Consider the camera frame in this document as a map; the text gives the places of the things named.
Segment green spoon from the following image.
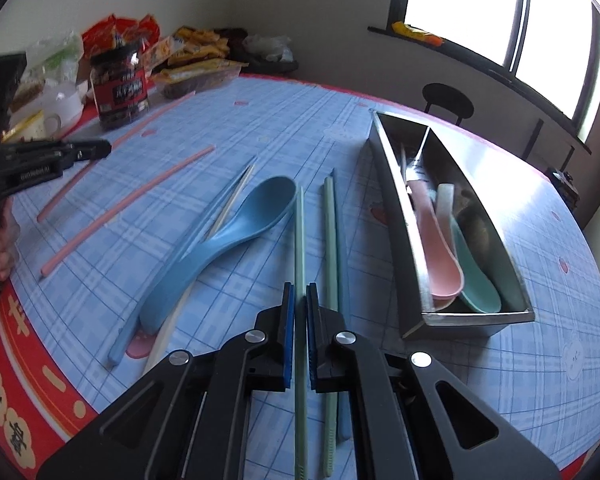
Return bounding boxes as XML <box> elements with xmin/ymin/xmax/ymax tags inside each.
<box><xmin>450</xmin><ymin>210</ymin><xmax>503</xmax><ymax>313</ymax></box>

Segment black round stool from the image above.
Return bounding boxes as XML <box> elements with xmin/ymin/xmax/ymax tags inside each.
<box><xmin>421</xmin><ymin>82</ymin><xmax>476</xmax><ymax>128</ymax></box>

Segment blue chopstick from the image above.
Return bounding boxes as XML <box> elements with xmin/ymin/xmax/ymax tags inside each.
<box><xmin>330</xmin><ymin>167</ymin><xmax>353</xmax><ymax>446</ymax></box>
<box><xmin>107</xmin><ymin>155</ymin><xmax>258</xmax><ymax>372</ymax></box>

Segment pink spoon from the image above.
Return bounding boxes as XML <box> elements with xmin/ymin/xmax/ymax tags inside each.
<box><xmin>405</xmin><ymin>180</ymin><xmax>465</xmax><ymax>308</ymax></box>

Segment pile of yellow packets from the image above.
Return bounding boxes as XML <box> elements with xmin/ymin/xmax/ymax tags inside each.
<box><xmin>145</xmin><ymin>27</ymin><xmax>231</xmax><ymax>68</ymax></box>

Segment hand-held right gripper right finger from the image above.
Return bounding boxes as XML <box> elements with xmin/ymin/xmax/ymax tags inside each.
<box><xmin>305</xmin><ymin>282</ymin><xmax>563</xmax><ymax>480</ymax></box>

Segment dark red cloth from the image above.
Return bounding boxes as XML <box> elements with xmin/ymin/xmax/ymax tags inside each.
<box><xmin>215</xmin><ymin>27</ymin><xmax>251</xmax><ymax>61</ymax></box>

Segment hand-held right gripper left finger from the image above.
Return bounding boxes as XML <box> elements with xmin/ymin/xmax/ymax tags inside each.
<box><xmin>35</xmin><ymin>282</ymin><xmax>297</xmax><ymax>480</ymax></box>

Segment black folding frame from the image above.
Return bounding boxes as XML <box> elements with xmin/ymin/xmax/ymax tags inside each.
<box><xmin>522</xmin><ymin>117</ymin><xmax>578</xmax><ymax>171</ymax></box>

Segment jar with black lid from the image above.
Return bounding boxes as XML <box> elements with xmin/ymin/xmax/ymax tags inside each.
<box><xmin>89</xmin><ymin>42</ymin><xmax>151</xmax><ymax>131</ymax></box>

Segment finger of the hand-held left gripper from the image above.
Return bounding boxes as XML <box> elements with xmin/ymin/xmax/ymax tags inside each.
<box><xmin>0</xmin><ymin>52</ymin><xmax>28</xmax><ymax>148</ymax></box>
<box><xmin>55</xmin><ymin>139</ymin><xmax>113</xmax><ymax>163</ymax></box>

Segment green chopstick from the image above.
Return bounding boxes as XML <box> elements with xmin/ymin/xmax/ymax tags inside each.
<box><xmin>292</xmin><ymin>185</ymin><xmax>310</xmax><ymax>480</ymax></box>
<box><xmin>321</xmin><ymin>175</ymin><xmax>342</xmax><ymax>480</ymax></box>

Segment clear plastic bag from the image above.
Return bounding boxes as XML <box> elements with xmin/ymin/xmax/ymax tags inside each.
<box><xmin>22</xmin><ymin>30</ymin><xmax>86</xmax><ymax>106</ymax></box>

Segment beige chopstick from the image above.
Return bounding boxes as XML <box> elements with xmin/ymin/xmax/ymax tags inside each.
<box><xmin>142</xmin><ymin>162</ymin><xmax>258</xmax><ymax>376</ymax></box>

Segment blue plaid tablecloth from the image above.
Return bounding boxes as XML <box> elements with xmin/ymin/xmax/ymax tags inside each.
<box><xmin>0</xmin><ymin>74</ymin><xmax>600</xmax><ymax>480</ymax></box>

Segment white plastic container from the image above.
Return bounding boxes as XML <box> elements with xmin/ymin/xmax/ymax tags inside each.
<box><xmin>40</xmin><ymin>85</ymin><xmax>86</xmax><ymax>121</ymax></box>

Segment yellow snack packet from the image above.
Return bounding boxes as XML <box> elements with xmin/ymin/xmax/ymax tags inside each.
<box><xmin>152</xmin><ymin>57</ymin><xmax>248</xmax><ymax>100</ymax></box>

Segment stainless steel tray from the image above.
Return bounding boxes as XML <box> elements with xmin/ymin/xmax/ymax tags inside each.
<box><xmin>369</xmin><ymin>108</ymin><xmax>536</xmax><ymax>341</ymax></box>

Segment white plastic bag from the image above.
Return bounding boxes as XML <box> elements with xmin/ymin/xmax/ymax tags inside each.
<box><xmin>242</xmin><ymin>34</ymin><xmax>293</xmax><ymax>63</ymax></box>

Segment pink chopstick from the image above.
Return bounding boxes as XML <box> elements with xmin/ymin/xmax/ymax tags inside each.
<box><xmin>39</xmin><ymin>145</ymin><xmax>217</xmax><ymax>281</ymax></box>
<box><xmin>36</xmin><ymin>91</ymin><xmax>197</xmax><ymax>223</ymax></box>

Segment white spoon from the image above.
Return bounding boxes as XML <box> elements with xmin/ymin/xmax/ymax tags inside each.
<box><xmin>434</xmin><ymin>183</ymin><xmax>458</xmax><ymax>256</ymax></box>

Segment blue spoon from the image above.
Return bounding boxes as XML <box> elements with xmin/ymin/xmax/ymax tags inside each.
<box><xmin>139</xmin><ymin>176</ymin><xmax>297</xmax><ymax>336</ymax></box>

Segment red snack bag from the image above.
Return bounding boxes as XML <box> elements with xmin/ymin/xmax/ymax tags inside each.
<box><xmin>82</xmin><ymin>15</ymin><xmax>161</xmax><ymax>53</ymax></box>

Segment yellow orange packet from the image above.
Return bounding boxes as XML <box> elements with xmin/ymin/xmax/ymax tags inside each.
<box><xmin>391</xmin><ymin>21</ymin><xmax>446</xmax><ymax>45</ymax></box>

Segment dark framed window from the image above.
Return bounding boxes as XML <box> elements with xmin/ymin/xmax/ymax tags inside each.
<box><xmin>387</xmin><ymin>0</ymin><xmax>600</xmax><ymax>146</ymax></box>

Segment dark windowsill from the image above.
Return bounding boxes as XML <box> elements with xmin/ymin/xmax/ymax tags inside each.
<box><xmin>367</xmin><ymin>25</ymin><xmax>593</xmax><ymax>157</ymax></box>

